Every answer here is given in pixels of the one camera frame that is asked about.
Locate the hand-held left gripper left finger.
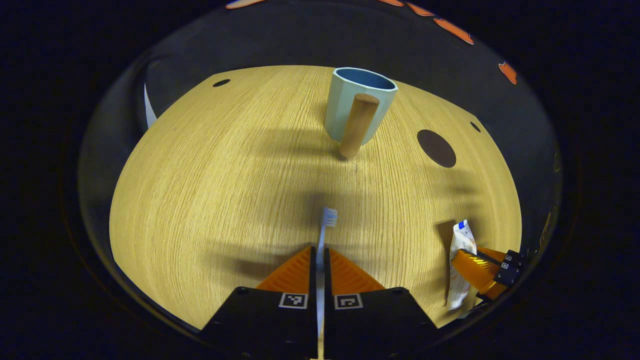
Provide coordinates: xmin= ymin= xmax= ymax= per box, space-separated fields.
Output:
xmin=199 ymin=245 xmax=320 ymax=360

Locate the white toothpaste tube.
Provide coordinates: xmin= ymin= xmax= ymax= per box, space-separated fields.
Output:
xmin=445 ymin=219 xmax=478 ymax=311

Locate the wooden desktop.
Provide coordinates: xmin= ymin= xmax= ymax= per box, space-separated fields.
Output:
xmin=109 ymin=65 xmax=523 ymax=331

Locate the white and blue toothbrush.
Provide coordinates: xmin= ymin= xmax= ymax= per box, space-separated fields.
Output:
xmin=315 ymin=207 xmax=339 ymax=360

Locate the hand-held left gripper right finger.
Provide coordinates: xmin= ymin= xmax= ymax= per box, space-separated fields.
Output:
xmin=324 ymin=247 xmax=441 ymax=360

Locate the pale blue cup wooden handle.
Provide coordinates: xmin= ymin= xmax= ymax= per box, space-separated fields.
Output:
xmin=324 ymin=67 xmax=399 ymax=160

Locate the dark brown round coaster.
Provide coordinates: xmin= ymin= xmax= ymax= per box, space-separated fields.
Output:
xmin=417 ymin=129 xmax=457 ymax=169

